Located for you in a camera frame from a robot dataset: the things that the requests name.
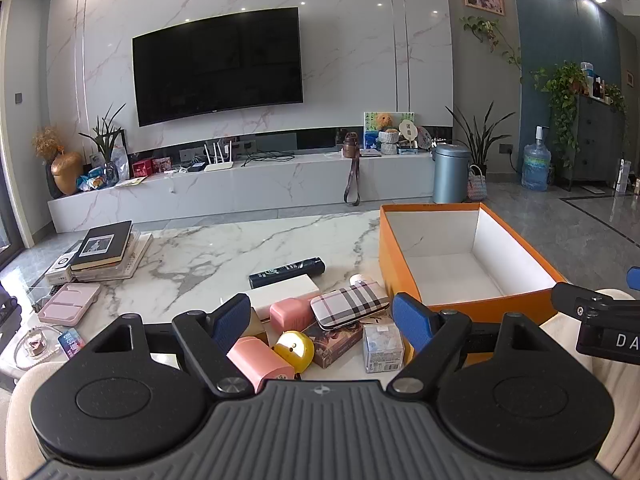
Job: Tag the glass jewelry tray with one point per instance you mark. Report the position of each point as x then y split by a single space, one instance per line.
35 349

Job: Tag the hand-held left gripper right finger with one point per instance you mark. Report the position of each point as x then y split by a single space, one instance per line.
412 317

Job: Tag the plant in glass vase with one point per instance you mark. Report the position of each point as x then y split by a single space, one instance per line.
106 140

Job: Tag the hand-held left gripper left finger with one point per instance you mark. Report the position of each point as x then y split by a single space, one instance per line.
232 317

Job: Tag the grey cabinet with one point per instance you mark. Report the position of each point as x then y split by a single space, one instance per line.
595 140

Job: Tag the white floor appliance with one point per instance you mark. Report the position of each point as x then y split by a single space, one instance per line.
621 175

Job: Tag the yellow round toy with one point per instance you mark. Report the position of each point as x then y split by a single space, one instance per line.
295 351

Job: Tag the white book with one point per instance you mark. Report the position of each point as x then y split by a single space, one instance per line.
136 255

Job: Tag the black book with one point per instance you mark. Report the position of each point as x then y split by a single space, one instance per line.
100 245

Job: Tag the white woven pot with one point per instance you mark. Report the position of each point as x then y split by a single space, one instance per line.
388 142

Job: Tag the orange cardboard box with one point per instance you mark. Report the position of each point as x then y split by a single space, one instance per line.
395 260

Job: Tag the blue snack bag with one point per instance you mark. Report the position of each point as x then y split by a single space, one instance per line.
91 180

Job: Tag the blue green painting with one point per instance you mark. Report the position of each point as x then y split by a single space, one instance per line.
371 130

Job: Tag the pink tray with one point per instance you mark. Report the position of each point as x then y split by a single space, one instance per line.
70 303

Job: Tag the pink red box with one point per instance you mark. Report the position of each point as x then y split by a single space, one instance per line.
162 164

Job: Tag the gold apple vase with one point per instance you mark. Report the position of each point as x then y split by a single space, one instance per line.
65 172

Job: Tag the brown printed box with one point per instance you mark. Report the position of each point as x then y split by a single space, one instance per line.
330 346

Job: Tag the blue card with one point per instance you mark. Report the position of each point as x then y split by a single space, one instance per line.
73 343

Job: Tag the marble television console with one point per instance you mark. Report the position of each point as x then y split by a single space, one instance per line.
250 185

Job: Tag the brown plush toy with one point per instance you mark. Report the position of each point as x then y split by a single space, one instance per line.
384 120

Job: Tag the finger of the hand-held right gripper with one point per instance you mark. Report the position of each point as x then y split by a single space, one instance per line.
634 278
575 300

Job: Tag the white bottle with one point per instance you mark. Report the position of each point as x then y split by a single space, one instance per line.
357 280

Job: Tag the black tube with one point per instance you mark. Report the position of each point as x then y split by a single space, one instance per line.
285 272

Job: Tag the black television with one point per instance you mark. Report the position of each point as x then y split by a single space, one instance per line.
215 65

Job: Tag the plaid pattern case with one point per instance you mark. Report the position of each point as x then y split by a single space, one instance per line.
350 305

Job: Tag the dried flowers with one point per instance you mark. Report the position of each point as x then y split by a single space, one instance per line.
46 142

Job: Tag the white long box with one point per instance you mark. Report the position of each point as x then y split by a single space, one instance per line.
285 291

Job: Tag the pink rounded container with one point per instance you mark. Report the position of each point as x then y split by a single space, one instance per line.
290 312
255 360

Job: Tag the long leaf floor plant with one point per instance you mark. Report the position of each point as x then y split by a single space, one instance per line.
479 135

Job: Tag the round paper fan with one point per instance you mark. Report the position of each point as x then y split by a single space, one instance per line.
407 129

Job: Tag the white router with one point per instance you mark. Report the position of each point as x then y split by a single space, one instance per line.
218 165

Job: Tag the woven handbag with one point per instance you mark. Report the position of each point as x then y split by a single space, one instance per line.
477 187

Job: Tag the blue water jug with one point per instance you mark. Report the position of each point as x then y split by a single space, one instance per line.
536 165

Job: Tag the bottles on cabinet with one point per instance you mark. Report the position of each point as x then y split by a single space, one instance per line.
595 82

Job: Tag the grey blue trash can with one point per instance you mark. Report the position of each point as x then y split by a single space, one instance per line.
450 175

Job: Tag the hanging vine plant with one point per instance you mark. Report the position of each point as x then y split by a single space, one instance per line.
487 30

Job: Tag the white small box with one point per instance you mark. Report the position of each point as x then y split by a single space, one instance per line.
60 268

